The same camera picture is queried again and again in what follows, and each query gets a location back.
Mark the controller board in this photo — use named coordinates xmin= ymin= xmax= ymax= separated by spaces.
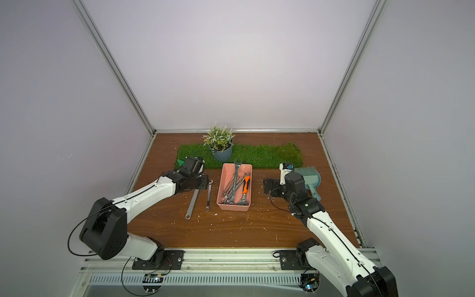
xmin=142 ymin=273 xmax=165 ymax=295
xmin=299 ymin=273 xmax=320 ymax=294

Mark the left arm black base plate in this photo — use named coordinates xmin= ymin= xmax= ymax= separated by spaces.
xmin=132 ymin=249 xmax=185 ymax=271

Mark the left controller board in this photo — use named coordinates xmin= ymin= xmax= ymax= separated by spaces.
xmin=142 ymin=273 xmax=165 ymax=295

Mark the silver pliers wrench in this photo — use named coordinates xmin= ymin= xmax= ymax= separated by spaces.
xmin=227 ymin=160 xmax=242 ymax=204

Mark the aluminium frame rail front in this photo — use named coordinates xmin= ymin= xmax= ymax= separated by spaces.
xmin=80 ymin=247 xmax=293 ymax=273

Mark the teal dustpan with brush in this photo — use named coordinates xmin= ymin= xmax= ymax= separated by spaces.
xmin=294 ymin=167 xmax=321 ymax=201

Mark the green artificial grass mat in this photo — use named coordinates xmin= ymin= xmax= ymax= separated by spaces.
xmin=174 ymin=142 xmax=304 ymax=169

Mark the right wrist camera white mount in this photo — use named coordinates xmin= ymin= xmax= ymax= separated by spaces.
xmin=279 ymin=162 xmax=294 ymax=185

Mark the orange black adjustable wrench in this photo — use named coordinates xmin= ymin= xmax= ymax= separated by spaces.
xmin=237 ymin=173 xmax=251 ymax=205

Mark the large silver combination wrench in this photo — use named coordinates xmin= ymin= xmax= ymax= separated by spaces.
xmin=185 ymin=189 xmax=200 ymax=220

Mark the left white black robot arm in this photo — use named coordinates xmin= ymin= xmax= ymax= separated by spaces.
xmin=79 ymin=157 xmax=209 ymax=267

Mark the small silver wrench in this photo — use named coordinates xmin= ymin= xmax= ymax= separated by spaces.
xmin=205 ymin=180 xmax=214 ymax=212

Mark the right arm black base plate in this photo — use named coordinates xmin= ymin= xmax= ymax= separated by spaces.
xmin=272 ymin=249 xmax=317 ymax=271

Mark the potted plant in grey pot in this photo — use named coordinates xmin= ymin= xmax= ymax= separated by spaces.
xmin=202 ymin=124 xmax=235 ymax=162

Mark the pink plastic storage box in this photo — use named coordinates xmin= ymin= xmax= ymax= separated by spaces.
xmin=216 ymin=163 xmax=253 ymax=212

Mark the right controller board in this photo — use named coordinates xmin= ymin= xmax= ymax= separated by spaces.
xmin=299 ymin=273 xmax=320 ymax=294

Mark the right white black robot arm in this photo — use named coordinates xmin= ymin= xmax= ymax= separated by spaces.
xmin=263 ymin=172 xmax=398 ymax=297

